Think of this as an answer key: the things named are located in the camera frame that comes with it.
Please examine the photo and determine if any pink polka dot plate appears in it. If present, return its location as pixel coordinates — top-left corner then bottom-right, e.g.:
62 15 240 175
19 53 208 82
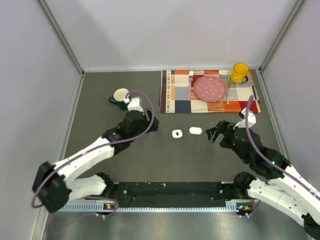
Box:
194 75 228 103

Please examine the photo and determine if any yellow mug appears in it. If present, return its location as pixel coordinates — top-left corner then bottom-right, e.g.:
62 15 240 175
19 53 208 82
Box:
230 63 250 84

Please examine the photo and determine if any grey slotted cable duct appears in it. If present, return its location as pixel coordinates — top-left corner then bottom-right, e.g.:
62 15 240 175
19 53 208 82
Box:
59 200 242 213

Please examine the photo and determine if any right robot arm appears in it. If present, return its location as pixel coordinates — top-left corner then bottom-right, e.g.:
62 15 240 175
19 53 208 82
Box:
205 119 320 240

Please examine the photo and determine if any colourful patchwork placemat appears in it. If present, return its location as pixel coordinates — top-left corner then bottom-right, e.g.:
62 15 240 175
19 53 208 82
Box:
159 70 261 114

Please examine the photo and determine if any small white earbud case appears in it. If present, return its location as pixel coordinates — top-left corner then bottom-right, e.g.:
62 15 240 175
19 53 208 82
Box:
171 129 183 139

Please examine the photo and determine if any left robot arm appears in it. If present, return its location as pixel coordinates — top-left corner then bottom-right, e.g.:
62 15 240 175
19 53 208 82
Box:
32 109 159 213

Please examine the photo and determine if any white oval charging case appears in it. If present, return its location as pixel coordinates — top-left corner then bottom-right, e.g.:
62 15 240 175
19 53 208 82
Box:
189 126 203 135

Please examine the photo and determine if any dark green mug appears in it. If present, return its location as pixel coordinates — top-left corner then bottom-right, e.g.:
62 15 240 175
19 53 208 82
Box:
108 88 129 111

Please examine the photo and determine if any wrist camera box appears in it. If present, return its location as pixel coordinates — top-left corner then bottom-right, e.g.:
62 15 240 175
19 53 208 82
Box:
123 97 144 112
236 107 257 129

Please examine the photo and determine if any pink handled knife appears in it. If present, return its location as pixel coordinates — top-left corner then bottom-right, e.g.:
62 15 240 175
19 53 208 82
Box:
226 89 230 105

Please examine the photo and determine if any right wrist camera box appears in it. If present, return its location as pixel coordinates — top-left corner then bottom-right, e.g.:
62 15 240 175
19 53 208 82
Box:
236 107 257 129

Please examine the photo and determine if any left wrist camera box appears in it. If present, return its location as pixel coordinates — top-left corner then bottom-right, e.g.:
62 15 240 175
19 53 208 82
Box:
123 97 144 112

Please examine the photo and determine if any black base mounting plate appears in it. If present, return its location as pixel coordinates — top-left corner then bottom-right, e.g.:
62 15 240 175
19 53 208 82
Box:
84 181 265 208

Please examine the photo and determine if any pink handled fork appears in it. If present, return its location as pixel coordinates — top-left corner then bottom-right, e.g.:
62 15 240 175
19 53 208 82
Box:
187 70 194 101

